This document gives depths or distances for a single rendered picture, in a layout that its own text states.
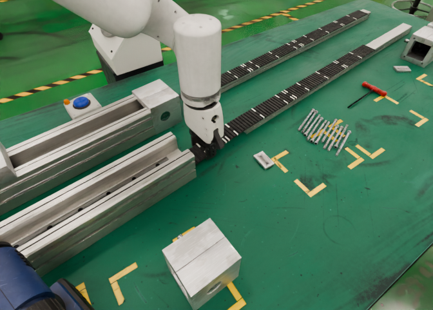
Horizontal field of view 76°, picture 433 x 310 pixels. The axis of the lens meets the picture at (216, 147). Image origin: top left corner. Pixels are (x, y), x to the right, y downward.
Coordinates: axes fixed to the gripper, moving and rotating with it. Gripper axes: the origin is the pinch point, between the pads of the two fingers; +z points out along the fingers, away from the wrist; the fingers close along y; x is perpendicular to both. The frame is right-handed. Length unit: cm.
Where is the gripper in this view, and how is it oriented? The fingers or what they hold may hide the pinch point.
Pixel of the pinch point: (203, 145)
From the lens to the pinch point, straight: 70.9
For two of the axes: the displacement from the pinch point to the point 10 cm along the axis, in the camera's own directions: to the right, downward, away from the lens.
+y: -6.3, -5.7, 5.2
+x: -7.7, 4.7, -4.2
